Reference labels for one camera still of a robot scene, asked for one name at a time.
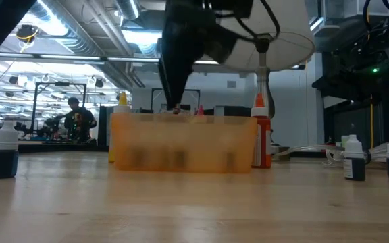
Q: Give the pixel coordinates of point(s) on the tall orange-capped food coloring bottle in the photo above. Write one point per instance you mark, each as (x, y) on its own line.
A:
(263, 135)

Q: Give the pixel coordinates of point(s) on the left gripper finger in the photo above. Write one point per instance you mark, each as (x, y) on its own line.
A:
(170, 67)
(189, 54)

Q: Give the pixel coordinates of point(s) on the white shade silver table lamp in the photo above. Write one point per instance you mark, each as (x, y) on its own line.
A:
(282, 50)

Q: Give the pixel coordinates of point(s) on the tall yellow-capped food coloring bottle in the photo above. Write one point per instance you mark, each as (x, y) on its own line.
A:
(123, 100)

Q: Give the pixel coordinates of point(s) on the translucent orange plastic bin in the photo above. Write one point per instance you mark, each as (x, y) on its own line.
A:
(198, 145)

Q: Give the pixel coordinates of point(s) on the tall pink-capped food coloring bottle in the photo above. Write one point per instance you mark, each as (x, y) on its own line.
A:
(200, 110)

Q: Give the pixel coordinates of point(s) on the pale green cup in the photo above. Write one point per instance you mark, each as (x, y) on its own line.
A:
(345, 141)

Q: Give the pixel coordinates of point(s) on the dark workbench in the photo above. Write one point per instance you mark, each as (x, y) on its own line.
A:
(39, 147)

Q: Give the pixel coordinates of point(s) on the silver ceiling duct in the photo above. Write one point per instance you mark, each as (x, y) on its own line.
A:
(79, 44)

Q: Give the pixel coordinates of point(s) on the person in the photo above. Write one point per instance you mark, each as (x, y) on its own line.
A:
(79, 121)
(177, 110)

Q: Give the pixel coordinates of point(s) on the ceiling light bar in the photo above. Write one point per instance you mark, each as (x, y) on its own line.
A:
(63, 57)

